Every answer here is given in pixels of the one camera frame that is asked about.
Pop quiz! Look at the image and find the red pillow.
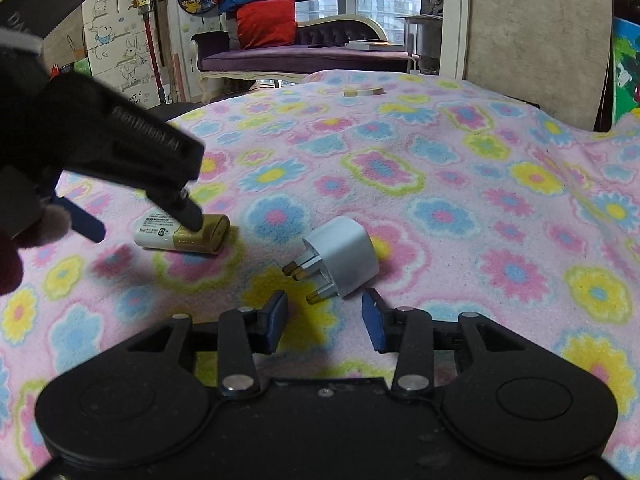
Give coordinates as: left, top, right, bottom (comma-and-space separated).
236, 0, 297, 50

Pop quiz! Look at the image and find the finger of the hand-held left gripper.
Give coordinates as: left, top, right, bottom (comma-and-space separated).
37, 187, 106, 244
145, 186, 204, 234

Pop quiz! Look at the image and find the metal side table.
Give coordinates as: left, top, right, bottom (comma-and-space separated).
397, 14, 444, 74

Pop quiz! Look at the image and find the cartoon wall poster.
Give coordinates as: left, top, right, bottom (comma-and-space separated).
607, 17, 640, 133

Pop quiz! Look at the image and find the person's left hand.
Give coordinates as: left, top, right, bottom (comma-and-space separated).
0, 209, 72, 297

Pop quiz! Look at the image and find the stack of books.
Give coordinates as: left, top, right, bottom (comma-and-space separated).
345, 39, 404, 52

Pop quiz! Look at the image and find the red stick vacuum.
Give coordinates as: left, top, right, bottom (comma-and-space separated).
131, 0, 169, 106

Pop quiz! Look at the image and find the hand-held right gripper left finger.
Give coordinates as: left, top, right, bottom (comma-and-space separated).
122, 290, 289, 394

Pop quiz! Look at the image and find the large window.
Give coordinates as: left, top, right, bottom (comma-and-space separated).
255, 0, 426, 46

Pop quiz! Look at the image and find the pink floral blanket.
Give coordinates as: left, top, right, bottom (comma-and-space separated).
0, 69, 640, 480

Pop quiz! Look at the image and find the white and gold tube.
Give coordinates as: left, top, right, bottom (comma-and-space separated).
134, 209, 231, 256

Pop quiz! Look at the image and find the white cabinet with rabbit drawings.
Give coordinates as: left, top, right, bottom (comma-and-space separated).
80, 0, 173, 109

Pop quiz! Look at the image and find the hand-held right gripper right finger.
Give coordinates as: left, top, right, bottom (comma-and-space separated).
361, 288, 526, 395

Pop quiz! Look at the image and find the purple chaise sofa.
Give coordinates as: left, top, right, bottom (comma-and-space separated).
191, 14, 421, 92

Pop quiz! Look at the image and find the white three-pin plug adapter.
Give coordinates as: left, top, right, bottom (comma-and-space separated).
282, 216, 381, 304

